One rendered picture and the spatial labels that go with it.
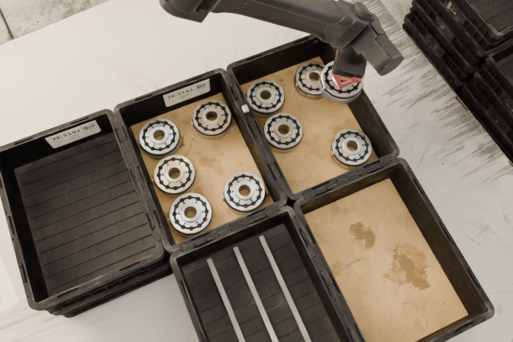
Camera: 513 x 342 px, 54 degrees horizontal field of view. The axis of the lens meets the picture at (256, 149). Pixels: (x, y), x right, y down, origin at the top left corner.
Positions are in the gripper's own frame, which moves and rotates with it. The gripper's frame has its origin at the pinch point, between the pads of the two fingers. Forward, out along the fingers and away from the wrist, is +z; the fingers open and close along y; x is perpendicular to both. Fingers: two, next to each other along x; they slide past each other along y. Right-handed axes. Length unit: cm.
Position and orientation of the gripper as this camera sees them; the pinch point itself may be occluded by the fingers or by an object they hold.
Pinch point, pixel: (343, 75)
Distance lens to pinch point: 119.9
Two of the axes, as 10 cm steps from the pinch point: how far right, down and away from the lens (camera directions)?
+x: -9.7, -2.4, 0.3
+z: -0.7, 4.0, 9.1
